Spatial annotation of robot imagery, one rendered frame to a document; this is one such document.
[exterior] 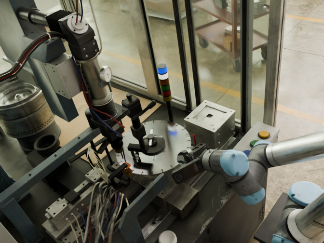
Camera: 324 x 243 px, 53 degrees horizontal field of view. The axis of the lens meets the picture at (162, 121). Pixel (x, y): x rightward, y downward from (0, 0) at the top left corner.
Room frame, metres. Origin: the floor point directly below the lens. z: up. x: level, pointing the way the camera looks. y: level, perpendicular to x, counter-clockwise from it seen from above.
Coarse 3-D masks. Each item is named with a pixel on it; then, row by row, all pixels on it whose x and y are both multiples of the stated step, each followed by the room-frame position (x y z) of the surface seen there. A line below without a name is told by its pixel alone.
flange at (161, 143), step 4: (144, 140) 1.05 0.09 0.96; (156, 140) 1.02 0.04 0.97; (160, 140) 1.03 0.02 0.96; (164, 140) 1.02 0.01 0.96; (148, 144) 1.00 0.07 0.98; (152, 144) 1.00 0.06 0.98; (156, 144) 1.00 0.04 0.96; (160, 144) 1.00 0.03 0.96; (164, 144) 1.00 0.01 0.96; (152, 148) 0.99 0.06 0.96; (156, 148) 0.98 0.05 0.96; (160, 148) 0.98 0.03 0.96; (148, 152) 0.97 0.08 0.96; (152, 152) 0.97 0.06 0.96; (156, 152) 0.97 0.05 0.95
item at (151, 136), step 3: (150, 132) 1.05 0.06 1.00; (150, 135) 1.02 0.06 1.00; (153, 135) 1.02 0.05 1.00; (159, 135) 1.02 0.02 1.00; (144, 138) 1.02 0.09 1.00; (147, 138) 1.02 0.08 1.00; (150, 138) 1.01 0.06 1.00; (153, 138) 1.01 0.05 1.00; (150, 141) 0.99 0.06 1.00; (153, 141) 1.01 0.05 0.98; (150, 144) 0.98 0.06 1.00
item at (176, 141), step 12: (156, 132) 1.10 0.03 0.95; (168, 132) 1.08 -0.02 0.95; (180, 132) 1.06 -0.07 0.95; (168, 144) 1.01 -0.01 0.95; (180, 144) 0.99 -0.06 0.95; (120, 156) 0.99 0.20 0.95; (132, 156) 0.98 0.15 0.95; (144, 156) 0.96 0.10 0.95; (156, 156) 0.95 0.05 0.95; (168, 156) 0.93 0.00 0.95; (132, 168) 0.91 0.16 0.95; (144, 168) 0.90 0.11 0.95; (156, 168) 0.88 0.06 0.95; (168, 168) 0.87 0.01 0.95
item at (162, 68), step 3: (162, 63) 1.33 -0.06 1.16; (159, 66) 1.31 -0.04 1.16; (162, 66) 1.30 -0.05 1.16; (165, 66) 1.29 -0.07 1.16; (159, 69) 1.29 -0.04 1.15; (162, 69) 1.28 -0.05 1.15; (165, 69) 1.29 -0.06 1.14; (159, 72) 1.29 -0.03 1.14; (162, 72) 1.28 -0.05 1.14; (165, 72) 1.29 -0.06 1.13
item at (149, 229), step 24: (96, 72) 0.89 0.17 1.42; (96, 96) 0.89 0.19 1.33; (96, 120) 0.89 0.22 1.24; (120, 120) 0.89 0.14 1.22; (120, 144) 0.89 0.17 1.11; (192, 144) 1.18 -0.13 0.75; (144, 192) 0.74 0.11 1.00; (168, 192) 0.83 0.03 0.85; (192, 192) 0.83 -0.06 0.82; (120, 216) 0.84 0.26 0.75; (144, 216) 0.81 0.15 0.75; (168, 216) 0.79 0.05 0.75; (120, 240) 0.73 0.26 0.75; (144, 240) 0.69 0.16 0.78
